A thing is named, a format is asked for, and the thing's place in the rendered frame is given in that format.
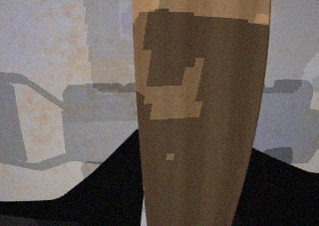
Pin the brown wooden board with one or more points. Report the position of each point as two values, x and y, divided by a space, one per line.
199 70

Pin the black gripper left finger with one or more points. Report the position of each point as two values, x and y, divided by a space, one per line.
113 195

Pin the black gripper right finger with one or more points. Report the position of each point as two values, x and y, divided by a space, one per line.
275 193

